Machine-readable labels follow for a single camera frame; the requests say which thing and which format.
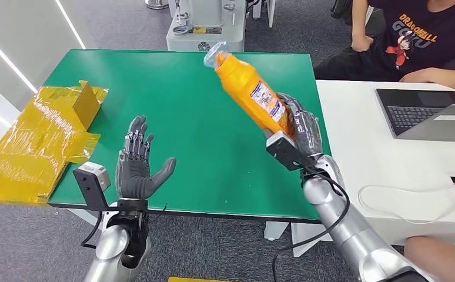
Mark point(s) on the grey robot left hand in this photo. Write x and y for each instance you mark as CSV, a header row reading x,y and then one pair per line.
x,y
134,179

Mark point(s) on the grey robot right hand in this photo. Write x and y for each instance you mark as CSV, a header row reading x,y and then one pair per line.
x,y
309,132

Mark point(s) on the orange detergent bottle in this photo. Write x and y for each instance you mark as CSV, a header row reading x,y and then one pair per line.
x,y
243,85

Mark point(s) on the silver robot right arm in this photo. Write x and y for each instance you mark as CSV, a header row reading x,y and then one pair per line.
x,y
352,233

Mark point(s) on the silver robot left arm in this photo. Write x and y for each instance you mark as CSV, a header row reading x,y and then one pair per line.
x,y
110,249

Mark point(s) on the person's right forearm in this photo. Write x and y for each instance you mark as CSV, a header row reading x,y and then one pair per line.
x,y
359,17

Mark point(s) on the white desk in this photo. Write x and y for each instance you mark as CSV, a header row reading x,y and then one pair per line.
x,y
367,155

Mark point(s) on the green table mat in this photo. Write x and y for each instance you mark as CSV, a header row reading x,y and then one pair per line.
x,y
173,116

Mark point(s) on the grey open laptop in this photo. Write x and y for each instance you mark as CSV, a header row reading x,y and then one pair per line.
x,y
410,113

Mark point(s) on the person's right hand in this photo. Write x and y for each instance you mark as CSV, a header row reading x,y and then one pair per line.
x,y
361,43

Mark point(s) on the person's hand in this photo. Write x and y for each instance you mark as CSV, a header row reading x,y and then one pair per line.
x,y
416,75
361,43

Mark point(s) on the yellow taped cardboard box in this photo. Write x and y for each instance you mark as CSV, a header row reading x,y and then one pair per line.
x,y
32,148

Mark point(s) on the yellow object edge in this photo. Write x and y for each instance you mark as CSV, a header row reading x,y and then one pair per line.
x,y
196,280

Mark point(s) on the person's left hand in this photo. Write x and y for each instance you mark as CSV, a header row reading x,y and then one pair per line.
x,y
416,75

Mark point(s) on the black office chair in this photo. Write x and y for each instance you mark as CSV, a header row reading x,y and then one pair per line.
x,y
340,7

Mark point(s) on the white panel legs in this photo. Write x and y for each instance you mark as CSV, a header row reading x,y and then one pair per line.
x,y
264,9

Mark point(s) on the white machine base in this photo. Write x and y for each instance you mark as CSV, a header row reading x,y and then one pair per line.
x,y
208,39

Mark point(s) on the chrome stand base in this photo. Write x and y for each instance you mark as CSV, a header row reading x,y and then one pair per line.
x,y
156,4

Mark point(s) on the person's bare knee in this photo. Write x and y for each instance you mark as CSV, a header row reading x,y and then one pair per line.
x,y
438,260

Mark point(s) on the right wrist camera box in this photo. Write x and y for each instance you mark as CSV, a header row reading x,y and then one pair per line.
x,y
286,150

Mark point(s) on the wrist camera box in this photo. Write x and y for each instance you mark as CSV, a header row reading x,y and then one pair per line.
x,y
95,175
286,150

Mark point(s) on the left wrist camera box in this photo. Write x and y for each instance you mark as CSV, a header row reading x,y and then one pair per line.
x,y
95,175

